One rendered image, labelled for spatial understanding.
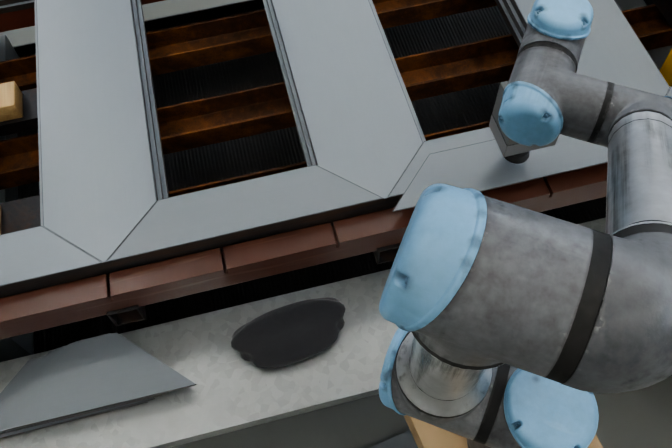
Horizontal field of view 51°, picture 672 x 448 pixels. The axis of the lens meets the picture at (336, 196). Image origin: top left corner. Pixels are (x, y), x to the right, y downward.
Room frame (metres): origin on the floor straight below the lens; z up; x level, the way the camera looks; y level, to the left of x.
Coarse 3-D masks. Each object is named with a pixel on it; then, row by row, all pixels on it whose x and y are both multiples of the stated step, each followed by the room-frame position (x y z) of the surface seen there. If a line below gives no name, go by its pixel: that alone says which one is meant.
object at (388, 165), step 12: (420, 144) 0.66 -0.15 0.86; (360, 156) 0.65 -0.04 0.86; (372, 156) 0.65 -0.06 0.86; (384, 156) 0.64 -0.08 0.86; (396, 156) 0.64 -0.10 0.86; (408, 156) 0.64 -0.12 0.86; (324, 168) 0.63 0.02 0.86; (336, 168) 0.63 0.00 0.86; (348, 168) 0.62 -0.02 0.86; (360, 168) 0.62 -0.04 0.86; (372, 168) 0.62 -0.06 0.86; (384, 168) 0.62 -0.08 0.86; (396, 168) 0.62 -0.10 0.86; (348, 180) 0.60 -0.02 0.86; (360, 180) 0.60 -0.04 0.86; (372, 180) 0.60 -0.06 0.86; (384, 180) 0.60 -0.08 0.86
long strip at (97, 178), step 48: (48, 0) 1.06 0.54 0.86; (96, 0) 1.05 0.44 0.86; (48, 48) 0.93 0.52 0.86; (96, 48) 0.92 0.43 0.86; (48, 96) 0.82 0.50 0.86; (96, 96) 0.81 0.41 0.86; (48, 144) 0.71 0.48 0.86; (96, 144) 0.70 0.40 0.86; (144, 144) 0.70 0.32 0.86; (48, 192) 0.61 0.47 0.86; (96, 192) 0.61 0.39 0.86; (144, 192) 0.60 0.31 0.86; (96, 240) 0.52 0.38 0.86
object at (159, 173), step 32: (0, 0) 1.08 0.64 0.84; (32, 0) 1.09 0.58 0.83; (512, 0) 0.99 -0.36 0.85; (512, 32) 0.93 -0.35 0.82; (288, 64) 0.87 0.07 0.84; (288, 96) 0.81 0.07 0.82; (160, 160) 0.68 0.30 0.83; (416, 160) 0.63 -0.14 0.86; (160, 192) 0.61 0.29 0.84; (288, 224) 0.53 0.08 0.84; (160, 256) 0.50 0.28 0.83; (0, 288) 0.45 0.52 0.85; (32, 288) 0.46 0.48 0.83
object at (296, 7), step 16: (272, 0) 1.02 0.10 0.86; (288, 0) 1.02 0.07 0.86; (304, 0) 1.01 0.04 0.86; (320, 0) 1.01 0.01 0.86; (336, 0) 1.01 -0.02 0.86; (352, 0) 1.01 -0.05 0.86; (368, 0) 1.00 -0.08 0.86; (288, 16) 0.98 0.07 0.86; (304, 16) 0.97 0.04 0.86; (320, 16) 0.97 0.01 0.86
